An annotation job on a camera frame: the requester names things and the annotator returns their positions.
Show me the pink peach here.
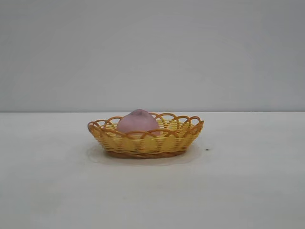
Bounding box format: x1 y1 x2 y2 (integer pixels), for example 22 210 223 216
116 108 161 138

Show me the yellow woven wicker basket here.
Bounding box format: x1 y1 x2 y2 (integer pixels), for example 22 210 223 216
87 112 205 159

